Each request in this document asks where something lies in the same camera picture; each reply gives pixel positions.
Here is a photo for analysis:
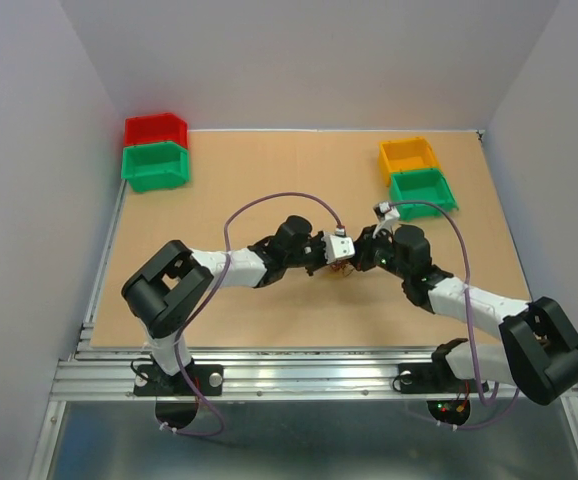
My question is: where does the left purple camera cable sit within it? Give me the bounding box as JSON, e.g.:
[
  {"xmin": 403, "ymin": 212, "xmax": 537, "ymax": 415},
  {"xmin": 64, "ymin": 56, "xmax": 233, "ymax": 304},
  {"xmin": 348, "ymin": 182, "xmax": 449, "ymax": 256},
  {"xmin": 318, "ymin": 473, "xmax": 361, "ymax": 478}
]
[{"xmin": 174, "ymin": 192, "xmax": 348, "ymax": 437}]

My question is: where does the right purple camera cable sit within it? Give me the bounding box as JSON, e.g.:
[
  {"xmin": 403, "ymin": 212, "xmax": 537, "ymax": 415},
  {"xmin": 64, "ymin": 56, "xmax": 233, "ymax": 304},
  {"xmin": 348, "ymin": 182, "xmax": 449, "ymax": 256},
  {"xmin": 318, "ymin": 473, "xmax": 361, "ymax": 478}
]
[{"xmin": 381, "ymin": 200, "xmax": 521, "ymax": 432}]

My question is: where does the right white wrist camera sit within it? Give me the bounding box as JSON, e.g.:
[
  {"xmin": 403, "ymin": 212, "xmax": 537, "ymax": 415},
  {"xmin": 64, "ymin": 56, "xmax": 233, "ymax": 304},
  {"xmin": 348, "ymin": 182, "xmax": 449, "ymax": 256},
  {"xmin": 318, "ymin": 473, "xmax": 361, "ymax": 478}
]
[{"xmin": 372, "ymin": 201, "xmax": 400, "ymax": 238}]

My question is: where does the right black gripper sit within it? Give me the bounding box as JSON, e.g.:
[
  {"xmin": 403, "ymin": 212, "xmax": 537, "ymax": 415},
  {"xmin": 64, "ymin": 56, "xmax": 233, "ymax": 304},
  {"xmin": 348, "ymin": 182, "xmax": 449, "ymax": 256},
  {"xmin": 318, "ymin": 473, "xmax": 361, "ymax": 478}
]
[{"xmin": 344, "ymin": 224, "xmax": 410, "ymax": 281}]

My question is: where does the red plastic bin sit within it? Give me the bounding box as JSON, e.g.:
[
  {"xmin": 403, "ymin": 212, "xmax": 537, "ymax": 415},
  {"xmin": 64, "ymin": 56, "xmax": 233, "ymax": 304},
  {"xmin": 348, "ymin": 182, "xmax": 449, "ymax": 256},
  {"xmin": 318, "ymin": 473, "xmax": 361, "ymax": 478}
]
[{"xmin": 123, "ymin": 112, "xmax": 188, "ymax": 148}]

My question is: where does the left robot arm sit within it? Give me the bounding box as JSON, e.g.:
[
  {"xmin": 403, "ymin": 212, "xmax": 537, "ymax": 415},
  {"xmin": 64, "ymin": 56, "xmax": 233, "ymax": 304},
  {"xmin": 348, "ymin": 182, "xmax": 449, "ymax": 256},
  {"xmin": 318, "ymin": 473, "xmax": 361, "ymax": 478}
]
[{"xmin": 121, "ymin": 215, "xmax": 333, "ymax": 394}]

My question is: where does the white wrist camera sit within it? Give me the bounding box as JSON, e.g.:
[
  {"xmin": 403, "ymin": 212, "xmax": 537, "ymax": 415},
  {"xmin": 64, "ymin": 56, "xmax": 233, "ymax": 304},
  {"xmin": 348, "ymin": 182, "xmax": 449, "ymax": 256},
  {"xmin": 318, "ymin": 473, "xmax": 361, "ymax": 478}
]
[
  {"xmin": 372, "ymin": 201, "xmax": 400, "ymax": 238},
  {"xmin": 323, "ymin": 233, "xmax": 355, "ymax": 265}
]

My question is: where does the yellow plastic bin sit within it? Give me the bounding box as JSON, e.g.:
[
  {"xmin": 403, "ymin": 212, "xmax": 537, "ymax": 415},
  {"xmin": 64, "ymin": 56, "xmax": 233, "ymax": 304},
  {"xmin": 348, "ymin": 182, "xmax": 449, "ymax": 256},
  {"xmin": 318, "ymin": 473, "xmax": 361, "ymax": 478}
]
[{"xmin": 377, "ymin": 137, "xmax": 441, "ymax": 187}]

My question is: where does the aluminium frame rail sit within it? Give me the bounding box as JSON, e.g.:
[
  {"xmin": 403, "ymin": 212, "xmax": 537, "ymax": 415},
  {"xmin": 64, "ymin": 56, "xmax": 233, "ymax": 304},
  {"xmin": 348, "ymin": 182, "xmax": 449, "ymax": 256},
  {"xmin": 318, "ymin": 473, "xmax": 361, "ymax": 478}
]
[{"xmin": 30, "ymin": 188, "xmax": 578, "ymax": 479}]

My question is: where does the green plastic bin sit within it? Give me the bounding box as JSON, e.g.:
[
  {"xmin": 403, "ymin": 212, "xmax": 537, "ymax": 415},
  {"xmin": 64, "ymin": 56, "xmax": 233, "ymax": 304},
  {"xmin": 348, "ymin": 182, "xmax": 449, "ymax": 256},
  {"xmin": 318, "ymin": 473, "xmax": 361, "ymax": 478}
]
[
  {"xmin": 121, "ymin": 141, "xmax": 190, "ymax": 193},
  {"xmin": 389, "ymin": 168, "xmax": 458, "ymax": 221}
]

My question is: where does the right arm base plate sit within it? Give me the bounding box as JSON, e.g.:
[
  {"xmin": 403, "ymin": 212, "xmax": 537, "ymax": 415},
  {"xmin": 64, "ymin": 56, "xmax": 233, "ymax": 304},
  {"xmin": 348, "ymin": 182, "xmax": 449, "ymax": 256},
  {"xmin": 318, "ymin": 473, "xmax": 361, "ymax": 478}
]
[{"xmin": 391, "ymin": 362, "xmax": 477, "ymax": 394}]

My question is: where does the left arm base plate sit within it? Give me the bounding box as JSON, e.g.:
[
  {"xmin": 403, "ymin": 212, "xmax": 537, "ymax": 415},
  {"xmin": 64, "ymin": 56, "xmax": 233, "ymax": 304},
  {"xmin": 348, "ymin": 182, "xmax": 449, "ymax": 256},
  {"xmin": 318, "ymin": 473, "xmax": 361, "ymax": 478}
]
[{"xmin": 131, "ymin": 363, "xmax": 224, "ymax": 397}]

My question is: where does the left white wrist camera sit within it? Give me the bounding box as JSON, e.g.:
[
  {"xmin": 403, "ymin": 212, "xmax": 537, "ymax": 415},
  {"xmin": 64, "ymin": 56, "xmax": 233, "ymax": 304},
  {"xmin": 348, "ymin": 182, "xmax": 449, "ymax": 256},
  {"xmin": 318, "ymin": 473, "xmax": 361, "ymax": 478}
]
[{"xmin": 323, "ymin": 233, "xmax": 355, "ymax": 265}]

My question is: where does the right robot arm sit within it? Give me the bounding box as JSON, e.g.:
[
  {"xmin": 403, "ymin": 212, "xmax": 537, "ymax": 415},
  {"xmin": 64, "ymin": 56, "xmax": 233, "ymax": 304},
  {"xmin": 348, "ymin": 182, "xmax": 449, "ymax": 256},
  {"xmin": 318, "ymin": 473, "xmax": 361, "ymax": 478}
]
[{"xmin": 351, "ymin": 225, "xmax": 578, "ymax": 405}]

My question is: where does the purple camera cable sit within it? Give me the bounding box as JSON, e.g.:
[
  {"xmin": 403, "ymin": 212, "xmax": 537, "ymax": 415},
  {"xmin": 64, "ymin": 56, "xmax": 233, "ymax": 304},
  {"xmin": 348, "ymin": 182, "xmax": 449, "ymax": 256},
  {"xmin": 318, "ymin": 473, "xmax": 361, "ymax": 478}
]
[
  {"xmin": 381, "ymin": 200, "xmax": 521, "ymax": 432},
  {"xmin": 174, "ymin": 192, "xmax": 348, "ymax": 437}
]

